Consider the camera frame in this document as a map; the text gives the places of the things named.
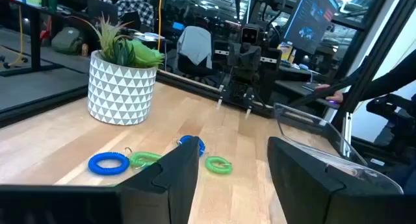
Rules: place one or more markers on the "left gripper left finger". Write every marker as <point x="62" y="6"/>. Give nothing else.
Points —
<point x="169" y="185"/>

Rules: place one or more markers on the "computer monitor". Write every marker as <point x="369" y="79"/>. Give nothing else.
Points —
<point x="312" y="19"/>

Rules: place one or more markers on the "black office chair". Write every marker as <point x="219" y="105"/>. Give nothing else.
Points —
<point x="190" y="69"/>
<point x="393" y="117"/>

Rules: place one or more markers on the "computer mouse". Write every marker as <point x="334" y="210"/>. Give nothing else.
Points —
<point x="331" y="102"/>

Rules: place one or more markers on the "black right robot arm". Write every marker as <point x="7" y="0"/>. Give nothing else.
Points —
<point x="271" y="4"/>

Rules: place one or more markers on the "black desk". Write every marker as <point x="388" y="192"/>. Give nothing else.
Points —
<point x="35" y="39"/>
<point x="292" y="87"/>

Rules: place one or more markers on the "green backpack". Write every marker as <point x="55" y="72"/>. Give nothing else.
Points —
<point x="66" y="40"/>

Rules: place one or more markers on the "grey jacket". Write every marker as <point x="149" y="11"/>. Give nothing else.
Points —
<point x="195" y="45"/>

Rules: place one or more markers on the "person's hand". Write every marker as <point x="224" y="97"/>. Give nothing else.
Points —
<point x="334" y="95"/>

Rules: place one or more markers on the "succulent in triangle-patterned pot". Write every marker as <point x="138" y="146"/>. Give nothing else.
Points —
<point x="120" y="94"/>

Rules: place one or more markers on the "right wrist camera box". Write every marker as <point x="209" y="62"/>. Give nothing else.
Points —
<point x="249" y="35"/>

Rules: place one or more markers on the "clear plastic bin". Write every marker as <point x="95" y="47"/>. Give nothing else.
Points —
<point x="328" y="136"/>
<point x="373" y="180"/>

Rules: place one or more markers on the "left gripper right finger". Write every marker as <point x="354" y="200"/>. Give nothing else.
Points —
<point x="299" y="185"/>

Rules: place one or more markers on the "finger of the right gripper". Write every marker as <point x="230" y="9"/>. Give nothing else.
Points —
<point x="249" y="104"/>
<point x="225" y="91"/>

